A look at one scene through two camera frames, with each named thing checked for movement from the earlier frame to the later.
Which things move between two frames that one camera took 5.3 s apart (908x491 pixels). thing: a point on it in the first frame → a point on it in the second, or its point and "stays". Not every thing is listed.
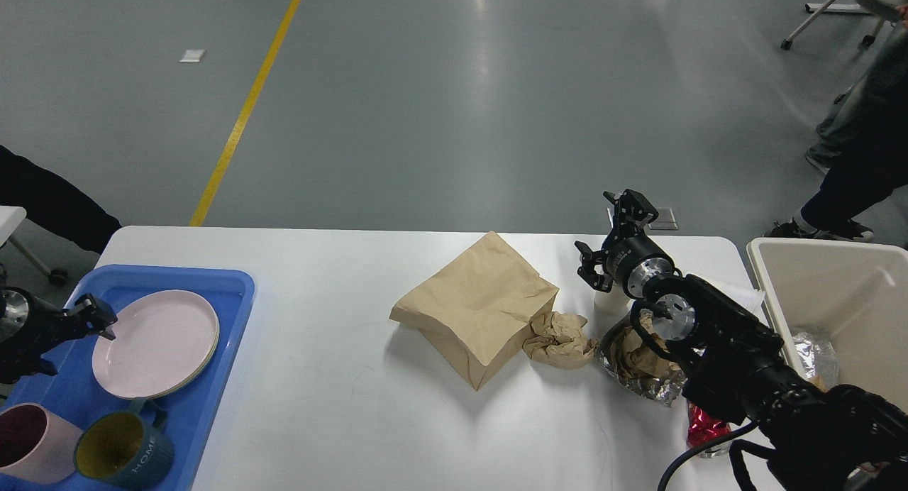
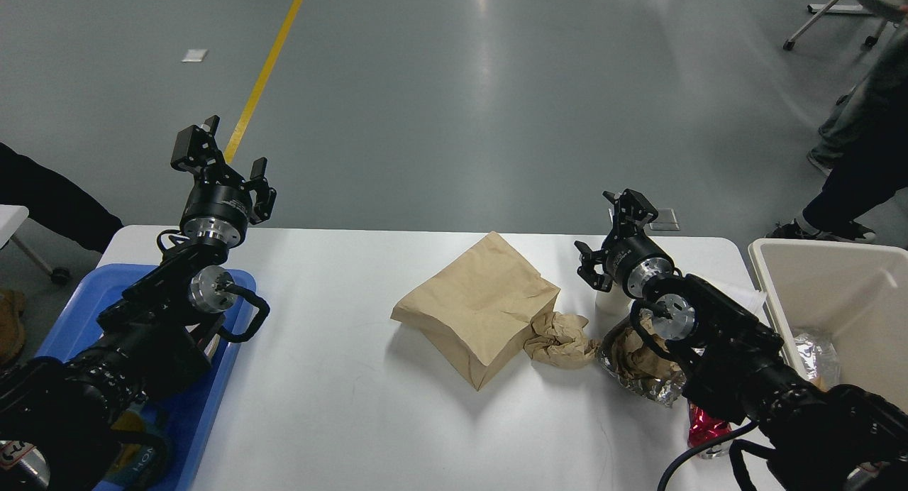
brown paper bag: (477, 309) stays
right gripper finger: (632, 212) stays
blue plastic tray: (77, 393) stays
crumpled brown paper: (559, 340) stays
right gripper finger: (589, 260) stays
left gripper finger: (40, 365) → (266, 195)
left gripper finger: (89, 313) → (195, 148)
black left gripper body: (28, 326) → (217, 206)
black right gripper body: (633, 259) stays
